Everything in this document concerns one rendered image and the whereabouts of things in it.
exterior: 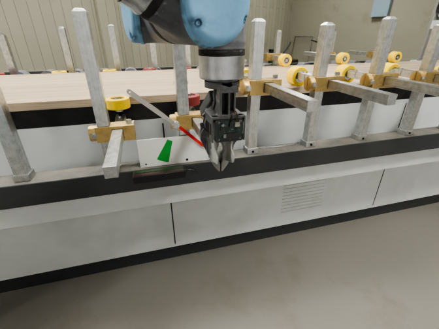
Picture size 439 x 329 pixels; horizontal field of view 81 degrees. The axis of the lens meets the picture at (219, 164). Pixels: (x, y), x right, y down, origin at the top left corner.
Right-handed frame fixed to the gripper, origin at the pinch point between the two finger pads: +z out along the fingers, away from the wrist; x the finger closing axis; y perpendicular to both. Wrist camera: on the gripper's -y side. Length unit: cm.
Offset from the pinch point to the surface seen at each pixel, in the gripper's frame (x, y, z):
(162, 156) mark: -12.3, -28.3, 8.8
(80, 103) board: -38, -47, -7
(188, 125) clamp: -2.9, -28.1, -1.7
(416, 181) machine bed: 147, -52, 57
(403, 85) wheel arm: 73, -20, -12
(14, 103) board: -58, -47, -8
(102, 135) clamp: -29.8, -28.0, -0.7
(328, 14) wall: 461, -614, -82
